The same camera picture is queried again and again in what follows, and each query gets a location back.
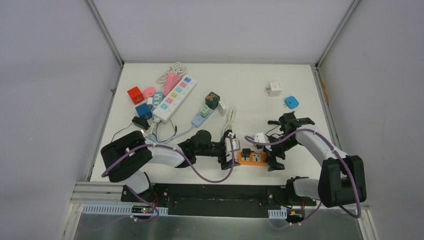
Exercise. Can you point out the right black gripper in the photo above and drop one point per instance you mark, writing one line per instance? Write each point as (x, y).
(273, 164)

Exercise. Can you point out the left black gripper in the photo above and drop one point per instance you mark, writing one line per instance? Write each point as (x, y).
(222, 157)

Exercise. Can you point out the orange power strip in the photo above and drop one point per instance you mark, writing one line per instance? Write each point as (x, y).
(254, 159)

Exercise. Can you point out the black plug adapter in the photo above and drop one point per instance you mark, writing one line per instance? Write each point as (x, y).
(245, 154)

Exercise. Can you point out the blue folding plug adapter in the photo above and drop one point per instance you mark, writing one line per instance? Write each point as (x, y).
(291, 102)

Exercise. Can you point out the white tiger cube adapter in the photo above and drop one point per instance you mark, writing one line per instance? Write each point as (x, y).
(273, 89)

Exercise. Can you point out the white multicolour power strip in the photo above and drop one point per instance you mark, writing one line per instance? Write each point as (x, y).
(175, 98)

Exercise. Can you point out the red cube socket adapter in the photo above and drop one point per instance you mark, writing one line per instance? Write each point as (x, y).
(136, 95)

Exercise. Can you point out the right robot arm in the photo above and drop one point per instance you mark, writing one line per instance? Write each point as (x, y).
(341, 180)

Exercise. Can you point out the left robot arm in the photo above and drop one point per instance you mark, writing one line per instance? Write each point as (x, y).
(124, 157)

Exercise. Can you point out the light green plug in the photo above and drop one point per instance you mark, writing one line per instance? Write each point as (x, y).
(204, 111)

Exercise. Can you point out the light blue power strip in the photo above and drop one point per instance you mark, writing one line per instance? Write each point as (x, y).
(196, 122)

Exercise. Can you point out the small white cube adapter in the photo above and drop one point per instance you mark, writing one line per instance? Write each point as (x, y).
(222, 108)

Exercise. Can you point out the dark green cube adapter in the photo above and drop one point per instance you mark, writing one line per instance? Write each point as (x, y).
(212, 100)

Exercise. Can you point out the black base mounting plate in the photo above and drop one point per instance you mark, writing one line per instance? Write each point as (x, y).
(218, 200)

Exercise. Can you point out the teal power strip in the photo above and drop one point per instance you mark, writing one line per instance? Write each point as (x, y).
(157, 99)

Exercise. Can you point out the pink wedge power strip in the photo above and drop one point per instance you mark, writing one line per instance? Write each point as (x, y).
(172, 80)

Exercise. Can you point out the dark blue cube adapter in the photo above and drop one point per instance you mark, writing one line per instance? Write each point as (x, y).
(144, 111)

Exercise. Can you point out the pink square adapter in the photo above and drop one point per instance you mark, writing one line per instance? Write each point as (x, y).
(149, 92)

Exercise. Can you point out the black charger with cable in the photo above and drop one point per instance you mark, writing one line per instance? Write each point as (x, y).
(149, 129)

